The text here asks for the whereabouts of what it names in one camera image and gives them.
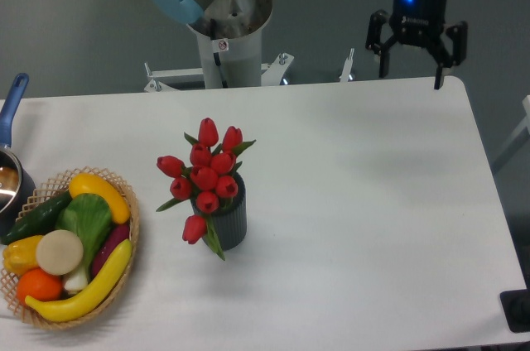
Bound black device at edge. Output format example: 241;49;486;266
499;289;529;333

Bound purple sweet potato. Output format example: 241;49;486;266
90;224;129;278

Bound yellow bell pepper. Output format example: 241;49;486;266
2;235;44;276

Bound blue handled saucepan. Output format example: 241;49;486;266
1;73;35;236

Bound long yellow squash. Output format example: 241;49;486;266
25;239;133;323

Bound red tulip bouquet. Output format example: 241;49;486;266
157;118;255;244

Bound dark grey ribbed vase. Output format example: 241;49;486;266
202;173;247;259

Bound white frame at right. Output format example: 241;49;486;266
490;95;529;176

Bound orange fruit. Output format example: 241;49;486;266
17;268;63;306

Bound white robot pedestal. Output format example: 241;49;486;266
190;28;262;89

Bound beige round onion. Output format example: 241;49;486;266
36;229;84;276

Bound woven wicker basket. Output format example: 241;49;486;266
1;166;140;330

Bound white metal base frame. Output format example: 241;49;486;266
143;47;355;93

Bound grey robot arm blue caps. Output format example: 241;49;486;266
152;0;468;89

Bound green bok choy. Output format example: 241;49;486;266
55;194;112;296

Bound green cucumber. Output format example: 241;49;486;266
1;192;72;245

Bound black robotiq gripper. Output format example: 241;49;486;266
364;0;469;91

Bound short yellow squash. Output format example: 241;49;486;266
68;173;131;224

